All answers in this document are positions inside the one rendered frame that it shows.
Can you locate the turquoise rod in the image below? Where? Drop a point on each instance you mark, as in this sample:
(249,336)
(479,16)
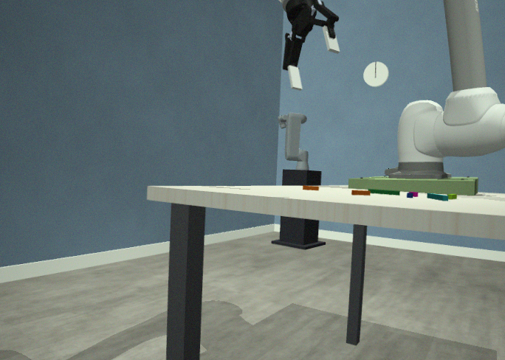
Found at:
(437,197)

